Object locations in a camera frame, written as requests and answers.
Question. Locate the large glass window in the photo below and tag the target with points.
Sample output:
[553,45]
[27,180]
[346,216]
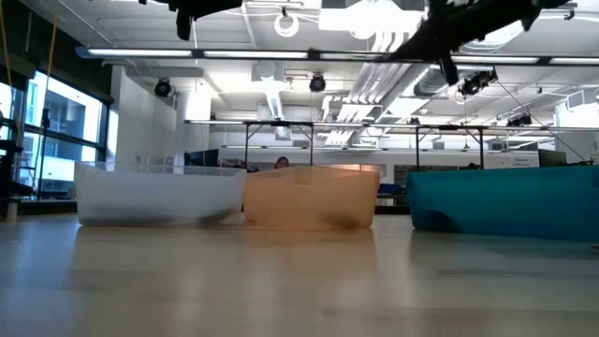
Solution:
[65,117]

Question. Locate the person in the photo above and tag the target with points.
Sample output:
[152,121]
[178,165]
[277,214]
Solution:
[281,162]

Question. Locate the teal plastic bin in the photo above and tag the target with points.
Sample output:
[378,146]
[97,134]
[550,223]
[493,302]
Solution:
[505,201]

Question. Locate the dark monitor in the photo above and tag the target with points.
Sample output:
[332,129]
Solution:
[201,158]

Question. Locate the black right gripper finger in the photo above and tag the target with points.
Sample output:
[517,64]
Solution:
[419,38]
[419,54]

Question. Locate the clear plastic bin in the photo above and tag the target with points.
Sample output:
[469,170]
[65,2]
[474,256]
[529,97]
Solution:
[159,196]

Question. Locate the silver ventilation duct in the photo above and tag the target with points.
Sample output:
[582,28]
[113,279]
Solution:
[435,82]

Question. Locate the black ceiling camera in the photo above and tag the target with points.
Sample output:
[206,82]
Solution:
[477,82]
[519,121]
[162,87]
[317,83]

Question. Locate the long ceiling light bar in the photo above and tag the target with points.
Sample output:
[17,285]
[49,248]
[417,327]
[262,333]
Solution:
[252,54]

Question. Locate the orange plastic bin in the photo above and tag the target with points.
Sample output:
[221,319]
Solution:
[309,196]

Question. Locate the black monitor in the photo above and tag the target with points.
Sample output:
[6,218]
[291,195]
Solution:
[552,158]

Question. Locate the black equipment stand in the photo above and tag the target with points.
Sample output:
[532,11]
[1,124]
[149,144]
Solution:
[9,187]

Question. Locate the white ceiling duct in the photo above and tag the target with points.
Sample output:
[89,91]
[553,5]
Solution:
[271,93]

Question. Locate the white ceiling panel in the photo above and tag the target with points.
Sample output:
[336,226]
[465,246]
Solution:
[365,19]

